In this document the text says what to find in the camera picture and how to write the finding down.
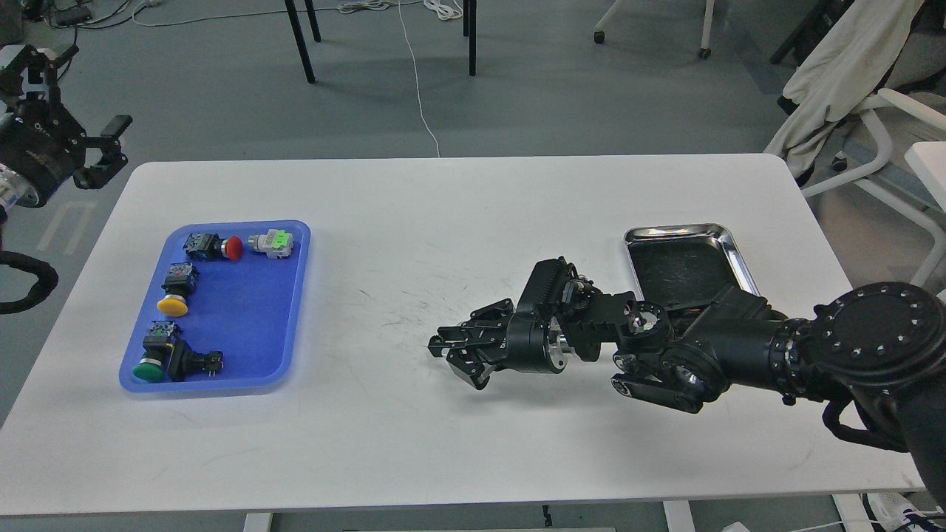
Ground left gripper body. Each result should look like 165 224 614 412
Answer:
1 100 85 208

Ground steel tray with black mat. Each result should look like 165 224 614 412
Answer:
624 223 759 310

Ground black table legs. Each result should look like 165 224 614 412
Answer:
285 0 478 85

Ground green push button switch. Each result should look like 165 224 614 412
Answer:
132 321 180 383

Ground black selector switch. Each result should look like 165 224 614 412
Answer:
166 340 224 383

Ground red push button switch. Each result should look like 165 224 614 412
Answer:
182 232 244 262

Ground blue plastic tray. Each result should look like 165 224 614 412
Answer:
118 219 311 396

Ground white office chair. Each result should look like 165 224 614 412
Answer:
801 88 945 286

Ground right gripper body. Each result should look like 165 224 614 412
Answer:
503 313 568 374

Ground white cable on floor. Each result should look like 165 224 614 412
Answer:
133 0 466 158

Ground black cable on floor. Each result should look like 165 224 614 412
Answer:
15 0 156 75

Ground beige cloth on chair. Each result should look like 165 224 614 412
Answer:
766 1 923 178

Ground green and grey switch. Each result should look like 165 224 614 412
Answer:
247 229 294 259

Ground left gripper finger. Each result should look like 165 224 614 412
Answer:
73 115 133 191
1 44 80 119

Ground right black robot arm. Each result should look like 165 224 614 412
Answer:
428 257 945 505

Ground yellow push button switch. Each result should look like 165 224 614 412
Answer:
156 262 200 318

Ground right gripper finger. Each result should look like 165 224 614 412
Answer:
428 299 516 355
446 347 509 390

